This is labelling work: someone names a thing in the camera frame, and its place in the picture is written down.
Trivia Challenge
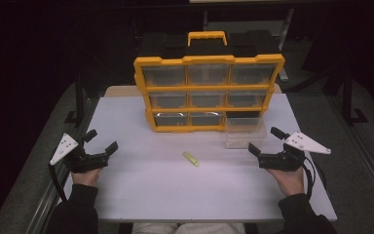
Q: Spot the grey metal post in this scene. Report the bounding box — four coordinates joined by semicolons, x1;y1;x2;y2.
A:
276;8;296;83

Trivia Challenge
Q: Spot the person's left hand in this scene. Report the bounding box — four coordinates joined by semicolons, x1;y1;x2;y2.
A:
70;167;104;188

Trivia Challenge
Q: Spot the small yellow-green bar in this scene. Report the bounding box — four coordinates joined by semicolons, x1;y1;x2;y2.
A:
182;151;201;168

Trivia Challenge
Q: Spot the aluminium frame rail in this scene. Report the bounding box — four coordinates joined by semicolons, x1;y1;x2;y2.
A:
21;97;100;234
324;96;374;215

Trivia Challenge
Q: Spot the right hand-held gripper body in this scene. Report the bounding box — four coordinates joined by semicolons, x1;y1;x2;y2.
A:
258;131;332;172

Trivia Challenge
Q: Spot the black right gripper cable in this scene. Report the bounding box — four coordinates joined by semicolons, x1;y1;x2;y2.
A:
301;155;327;200

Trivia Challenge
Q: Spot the person's right hand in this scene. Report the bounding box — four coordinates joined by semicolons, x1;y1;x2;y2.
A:
266;165;306;198

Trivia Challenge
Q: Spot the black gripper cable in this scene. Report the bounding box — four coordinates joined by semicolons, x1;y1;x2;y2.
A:
47;163;69;203
301;155;327;200

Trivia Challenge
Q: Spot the yellow and black organizer cabinet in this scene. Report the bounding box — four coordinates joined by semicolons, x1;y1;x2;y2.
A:
132;30;286;134

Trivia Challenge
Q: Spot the clear plastic drawer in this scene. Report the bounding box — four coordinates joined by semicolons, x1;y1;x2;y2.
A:
224;116;269;150

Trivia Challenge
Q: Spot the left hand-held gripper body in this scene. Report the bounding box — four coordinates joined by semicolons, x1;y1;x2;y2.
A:
49;132;110;174

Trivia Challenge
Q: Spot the set of clear cabinet drawers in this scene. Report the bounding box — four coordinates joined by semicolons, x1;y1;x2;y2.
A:
141;63;278;127

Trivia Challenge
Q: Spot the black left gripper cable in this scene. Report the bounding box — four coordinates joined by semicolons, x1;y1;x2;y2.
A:
47;163;69;203

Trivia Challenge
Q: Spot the black metal stand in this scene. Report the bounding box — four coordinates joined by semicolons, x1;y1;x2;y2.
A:
63;69;91;129
339;69;370;129

